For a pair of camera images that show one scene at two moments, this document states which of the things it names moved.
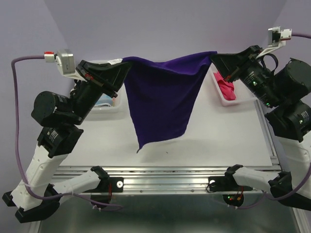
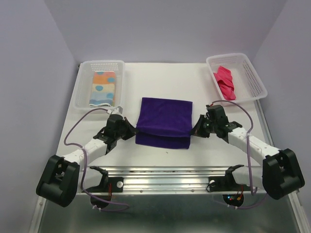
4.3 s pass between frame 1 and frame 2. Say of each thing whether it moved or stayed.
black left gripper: moved
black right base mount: stayed
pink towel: stayed
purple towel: moved
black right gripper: moved
